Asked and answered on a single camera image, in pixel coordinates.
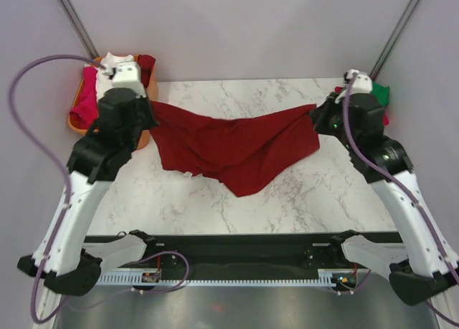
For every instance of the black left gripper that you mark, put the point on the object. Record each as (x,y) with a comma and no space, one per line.
(151,121)

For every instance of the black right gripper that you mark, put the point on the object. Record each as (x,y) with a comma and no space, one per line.
(319,115)

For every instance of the dark red t-shirt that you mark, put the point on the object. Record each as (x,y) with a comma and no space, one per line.
(244,154)

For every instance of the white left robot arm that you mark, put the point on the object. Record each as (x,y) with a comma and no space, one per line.
(61,261)

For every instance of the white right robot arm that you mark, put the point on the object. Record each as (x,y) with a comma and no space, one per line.
(426,265)

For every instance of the orange plastic basket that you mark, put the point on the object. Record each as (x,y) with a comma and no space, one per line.
(152,91)

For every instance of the white t-shirt in basket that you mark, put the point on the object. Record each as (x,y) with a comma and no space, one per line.
(103,81)

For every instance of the pink t-shirt in basket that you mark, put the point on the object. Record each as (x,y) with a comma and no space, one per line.
(85,111)

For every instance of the dark red shirt in basket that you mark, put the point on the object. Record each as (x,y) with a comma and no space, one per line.
(146,63)

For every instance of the pink folded t-shirt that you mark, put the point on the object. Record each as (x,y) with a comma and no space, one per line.
(386,119)

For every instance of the green folded t-shirt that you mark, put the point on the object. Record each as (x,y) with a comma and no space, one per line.
(381,93)

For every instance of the aluminium frame post left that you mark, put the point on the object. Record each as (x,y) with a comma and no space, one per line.
(78,27)

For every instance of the aluminium frame post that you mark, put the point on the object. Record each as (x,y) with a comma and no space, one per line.
(395,35)
(78,27)

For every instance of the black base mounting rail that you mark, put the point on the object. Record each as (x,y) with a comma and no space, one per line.
(244,255)

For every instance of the aluminium frame post right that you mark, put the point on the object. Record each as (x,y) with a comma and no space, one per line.
(395,35)

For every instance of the white slotted cable duct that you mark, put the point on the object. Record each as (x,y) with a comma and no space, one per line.
(131,277)

